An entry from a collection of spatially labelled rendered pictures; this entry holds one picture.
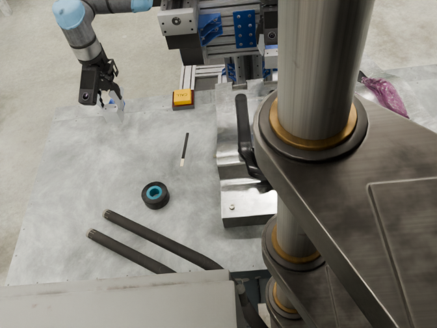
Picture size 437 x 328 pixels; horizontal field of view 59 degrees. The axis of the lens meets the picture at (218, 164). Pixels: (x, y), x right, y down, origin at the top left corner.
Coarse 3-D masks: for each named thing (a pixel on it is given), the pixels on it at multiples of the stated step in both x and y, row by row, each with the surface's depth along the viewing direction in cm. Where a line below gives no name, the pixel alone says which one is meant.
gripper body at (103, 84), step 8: (104, 56) 113; (88, 64) 107; (96, 64) 110; (104, 64) 114; (112, 64) 114; (104, 72) 112; (112, 72) 117; (104, 80) 112; (112, 80) 114; (104, 88) 114
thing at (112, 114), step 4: (112, 100) 126; (108, 104) 123; (112, 104) 123; (124, 104) 127; (104, 108) 122; (108, 108) 122; (112, 108) 122; (116, 108) 121; (104, 112) 121; (108, 112) 121; (112, 112) 121; (116, 112) 121; (120, 112) 124; (104, 116) 123; (108, 116) 123; (112, 116) 123; (116, 116) 122; (120, 116) 124; (108, 120) 124; (112, 120) 124; (116, 120) 124; (120, 120) 124
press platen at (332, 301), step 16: (272, 224) 56; (272, 240) 54; (272, 256) 53; (288, 256) 52; (320, 256) 52; (272, 272) 54; (288, 272) 52; (304, 272) 52; (320, 272) 51; (288, 288) 51; (304, 288) 50; (320, 288) 50; (336, 288) 49; (304, 304) 49; (320, 304) 49; (336, 304) 48; (352, 304) 48; (304, 320) 51; (320, 320) 48; (336, 320) 48; (352, 320) 47
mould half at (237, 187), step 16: (256, 80) 131; (224, 96) 128; (256, 96) 126; (224, 112) 125; (224, 128) 121; (224, 144) 112; (224, 160) 108; (240, 160) 107; (224, 176) 111; (240, 176) 111; (224, 192) 110; (240, 192) 110; (256, 192) 109; (272, 192) 108; (224, 208) 107; (240, 208) 107; (256, 208) 106; (272, 208) 105; (224, 224) 108; (240, 224) 109; (256, 224) 109
